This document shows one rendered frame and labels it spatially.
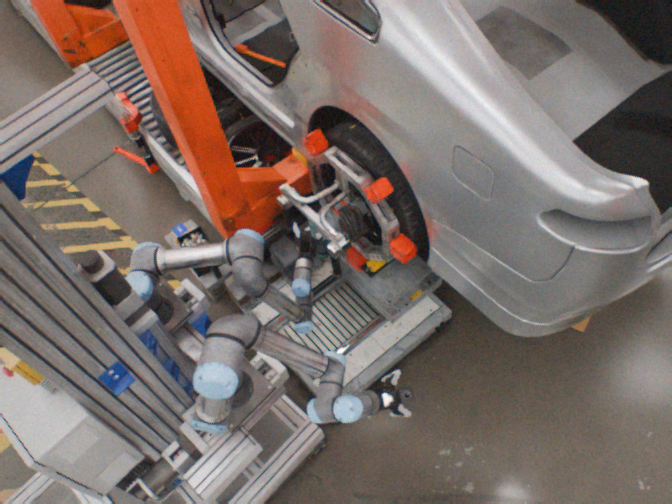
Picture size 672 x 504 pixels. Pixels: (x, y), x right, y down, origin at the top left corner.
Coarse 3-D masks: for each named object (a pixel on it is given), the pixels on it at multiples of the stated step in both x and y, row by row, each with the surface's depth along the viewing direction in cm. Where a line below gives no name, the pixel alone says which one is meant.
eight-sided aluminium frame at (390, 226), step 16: (320, 160) 247; (336, 160) 236; (352, 160) 235; (320, 176) 270; (352, 176) 231; (368, 176) 230; (384, 208) 234; (384, 224) 233; (368, 240) 274; (384, 240) 243; (368, 256) 269; (384, 256) 252
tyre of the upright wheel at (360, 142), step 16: (336, 128) 245; (352, 128) 239; (336, 144) 245; (352, 144) 234; (368, 144) 231; (368, 160) 230; (384, 160) 229; (400, 176) 229; (400, 192) 228; (400, 208) 232; (416, 208) 234; (400, 224) 241; (416, 224) 236; (416, 240) 242
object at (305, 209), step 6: (282, 192) 250; (288, 198) 248; (294, 204) 246; (300, 204) 243; (300, 210) 244; (306, 210) 241; (312, 210) 241; (306, 216) 243; (312, 216) 239; (318, 216) 239; (312, 222) 241; (318, 222) 237; (324, 228) 235; (330, 234) 233; (342, 240) 231; (342, 246) 230
